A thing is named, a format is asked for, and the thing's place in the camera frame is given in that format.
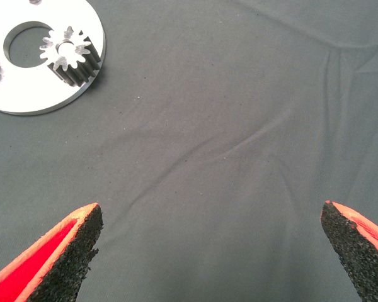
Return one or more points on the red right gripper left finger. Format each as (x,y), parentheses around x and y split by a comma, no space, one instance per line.
(50,267)

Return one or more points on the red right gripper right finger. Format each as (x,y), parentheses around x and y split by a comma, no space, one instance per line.
(365,261)

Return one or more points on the round metal carrier plate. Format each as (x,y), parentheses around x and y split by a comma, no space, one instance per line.
(28,91)

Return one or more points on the dark grey table cloth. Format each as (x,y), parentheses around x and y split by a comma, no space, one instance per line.
(208,126)

